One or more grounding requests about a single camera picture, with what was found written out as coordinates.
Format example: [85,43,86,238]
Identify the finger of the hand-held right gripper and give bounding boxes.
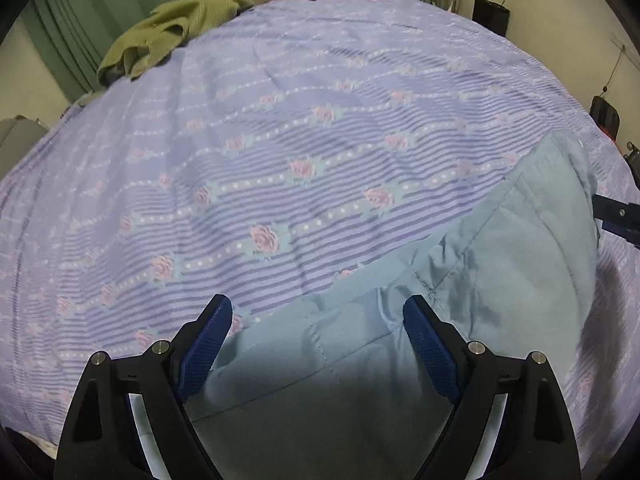
[592,192,640,248]

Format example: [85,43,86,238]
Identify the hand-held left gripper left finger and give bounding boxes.
[53,294,234,480]

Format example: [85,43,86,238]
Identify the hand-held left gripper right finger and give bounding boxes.
[402,294,583,480]

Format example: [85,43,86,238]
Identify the light blue pants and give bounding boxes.
[189,131,602,480]

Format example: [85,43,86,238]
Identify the black chair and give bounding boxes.
[589,95,621,137]

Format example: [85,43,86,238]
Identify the purple floral bed sheet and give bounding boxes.
[0,0,640,471]

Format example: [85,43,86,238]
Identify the black speaker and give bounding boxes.
[472,0,511,38]

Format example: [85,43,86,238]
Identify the green garment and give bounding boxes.
[97,0,256,86]

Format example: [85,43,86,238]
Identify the green curtain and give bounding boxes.
[20,0,466,103]

